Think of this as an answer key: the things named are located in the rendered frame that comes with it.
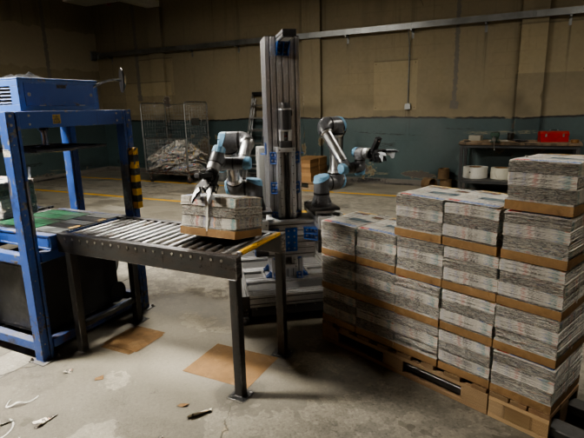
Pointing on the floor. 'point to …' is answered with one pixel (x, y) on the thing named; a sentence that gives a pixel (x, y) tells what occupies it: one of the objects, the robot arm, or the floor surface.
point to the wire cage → (176, 150)
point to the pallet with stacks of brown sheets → (311, 163)
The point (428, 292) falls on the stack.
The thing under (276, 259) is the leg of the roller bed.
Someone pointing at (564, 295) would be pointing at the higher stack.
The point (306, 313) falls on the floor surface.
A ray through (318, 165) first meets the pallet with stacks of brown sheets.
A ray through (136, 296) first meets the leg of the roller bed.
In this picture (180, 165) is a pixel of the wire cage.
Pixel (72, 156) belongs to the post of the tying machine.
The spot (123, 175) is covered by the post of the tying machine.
